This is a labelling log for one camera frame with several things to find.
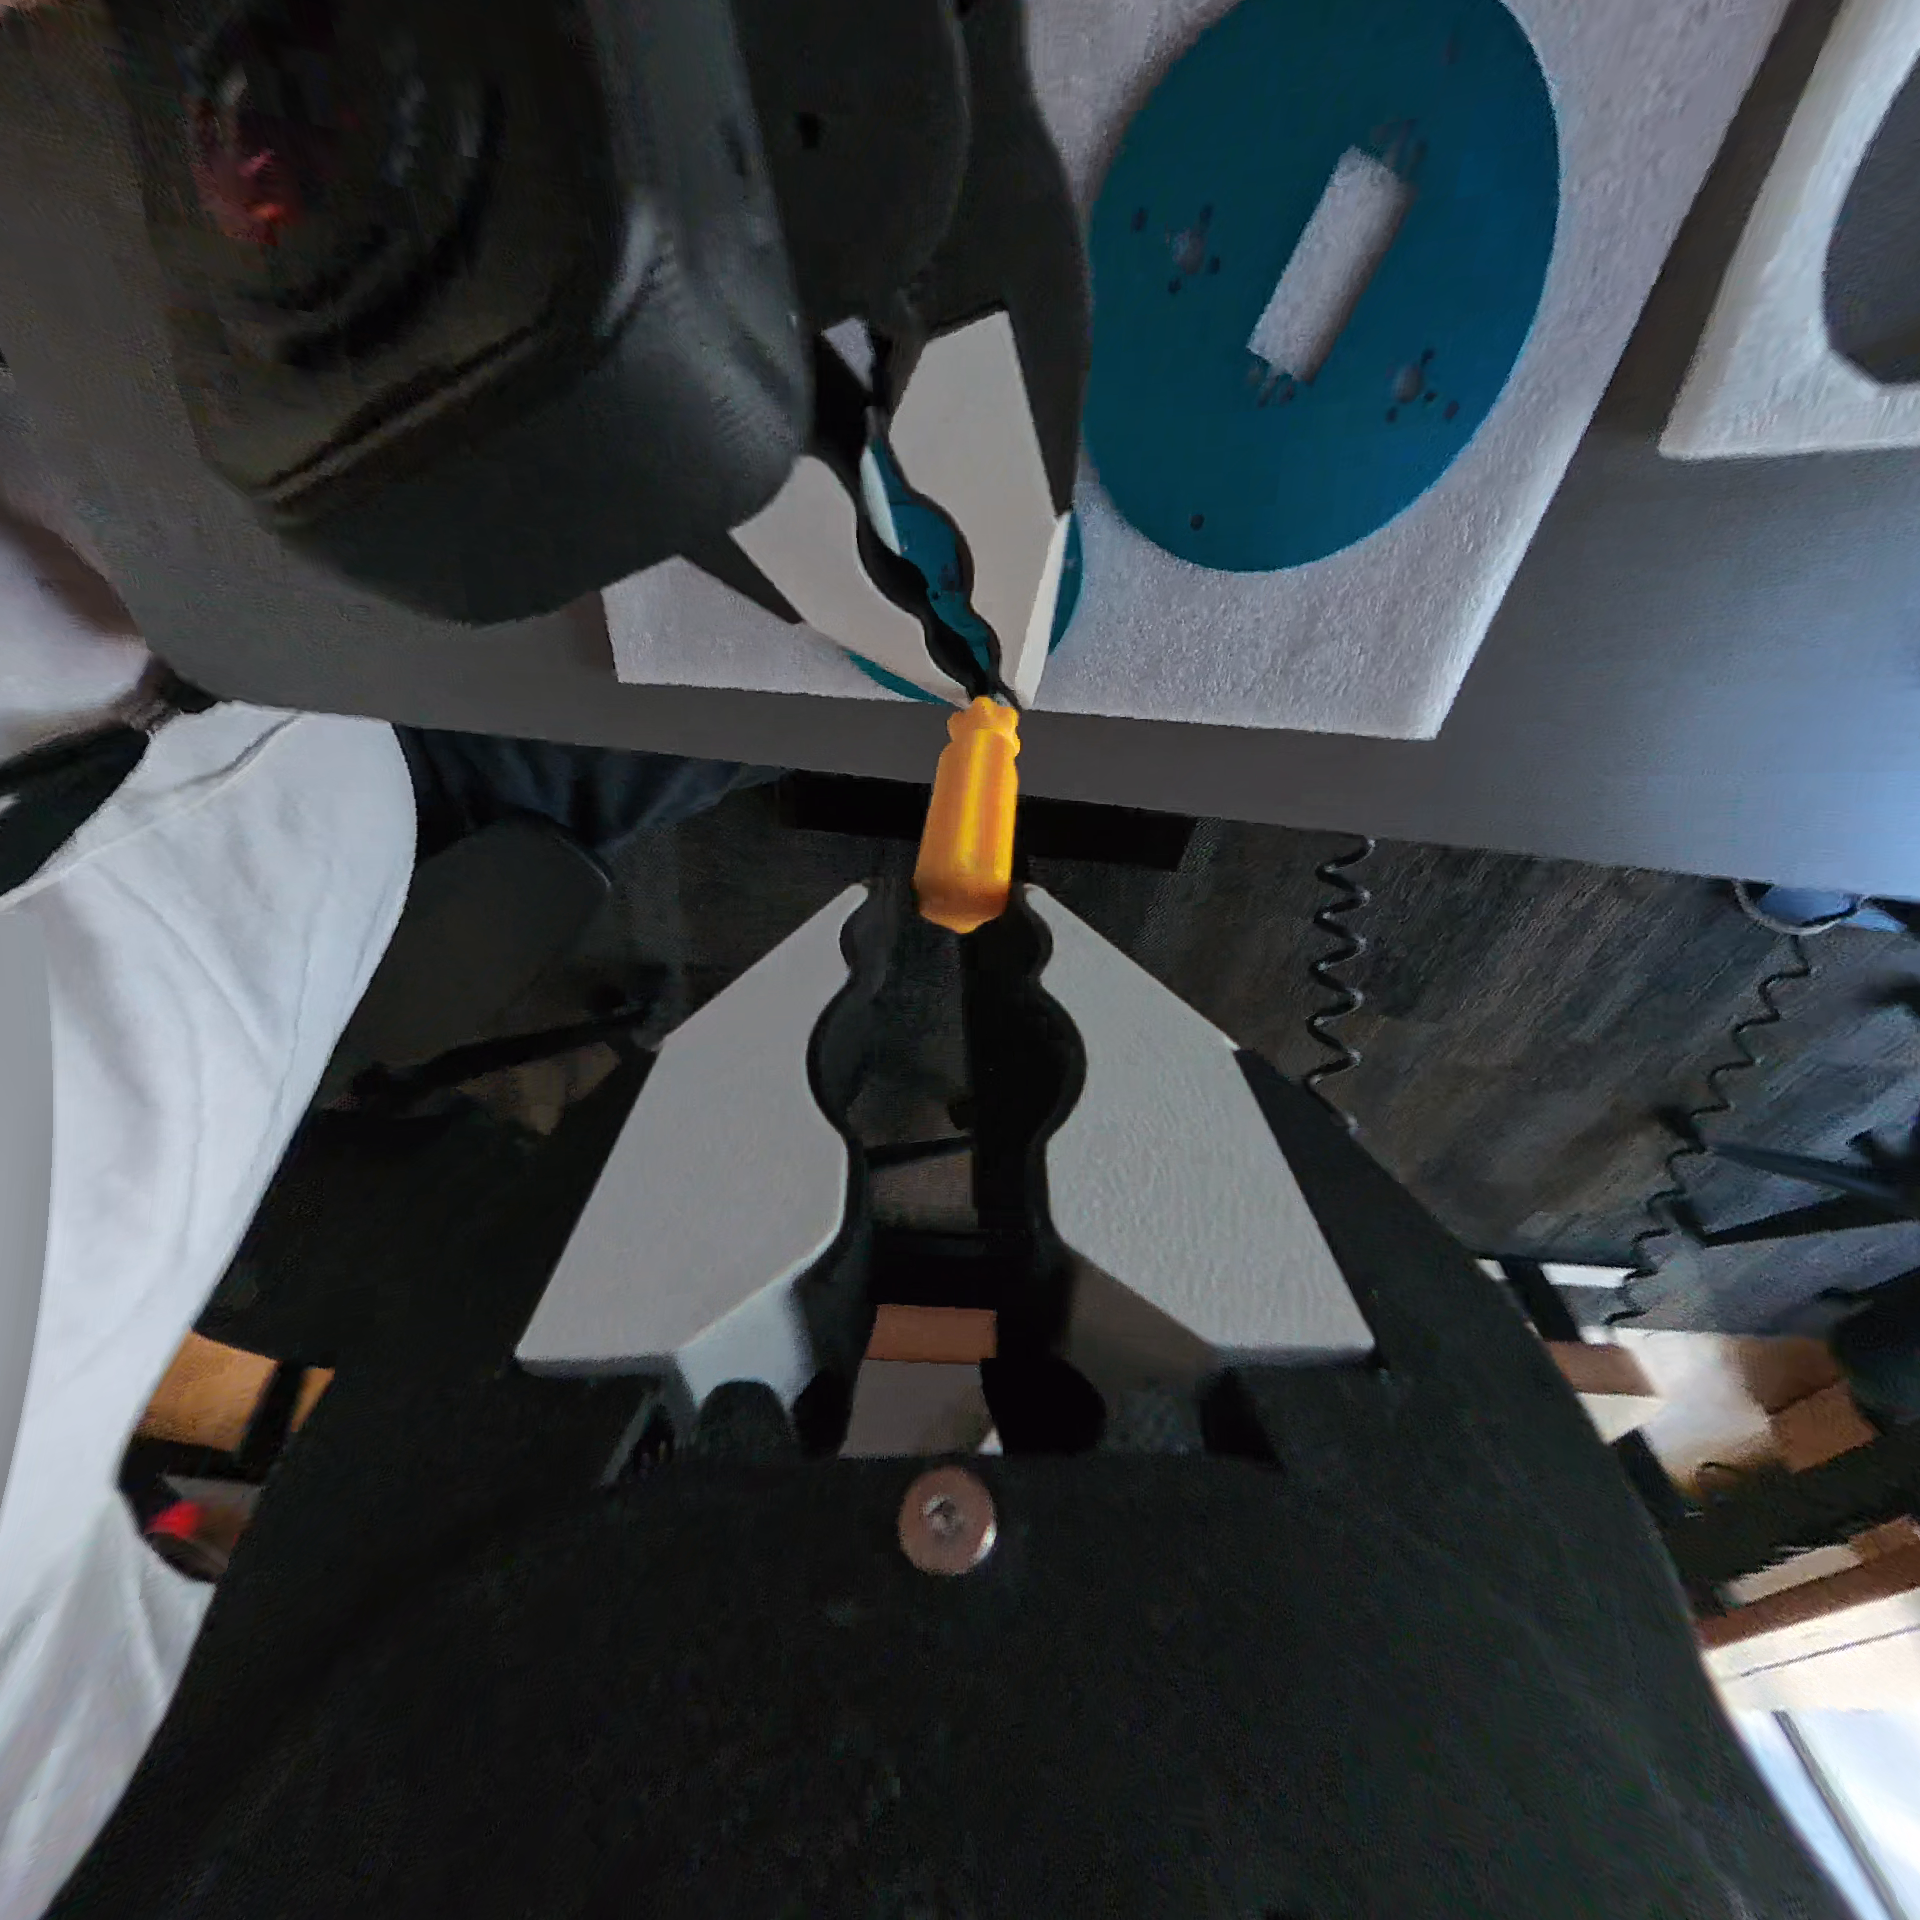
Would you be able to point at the person's white shirt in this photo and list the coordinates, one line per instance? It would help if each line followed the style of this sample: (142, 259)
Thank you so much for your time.
(182, 1125)

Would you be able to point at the person's dark trousers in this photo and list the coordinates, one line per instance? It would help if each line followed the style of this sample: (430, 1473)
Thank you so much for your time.
(571, 786)

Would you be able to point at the black mesh office chair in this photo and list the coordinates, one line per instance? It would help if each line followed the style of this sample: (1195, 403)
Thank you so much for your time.
(495, 930)

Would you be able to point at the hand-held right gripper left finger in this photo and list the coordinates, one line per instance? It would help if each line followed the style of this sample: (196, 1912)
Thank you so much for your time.
(706, 1201)

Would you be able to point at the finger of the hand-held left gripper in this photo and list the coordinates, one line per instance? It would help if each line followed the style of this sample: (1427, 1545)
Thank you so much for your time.
(820, 555)
(983, 451)

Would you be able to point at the white foam piece with cutout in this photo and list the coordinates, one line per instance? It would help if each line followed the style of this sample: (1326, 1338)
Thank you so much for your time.
(1756, 345)

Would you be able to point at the blue slotted metal disc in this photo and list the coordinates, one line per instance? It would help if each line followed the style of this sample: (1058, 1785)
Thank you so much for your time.
(1200, 422)

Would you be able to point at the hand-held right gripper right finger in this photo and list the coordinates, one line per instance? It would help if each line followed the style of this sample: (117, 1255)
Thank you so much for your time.
(1186, 1201)

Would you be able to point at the large white foam sheet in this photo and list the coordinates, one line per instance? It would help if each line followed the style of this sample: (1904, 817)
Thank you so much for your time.
(1277, 646)

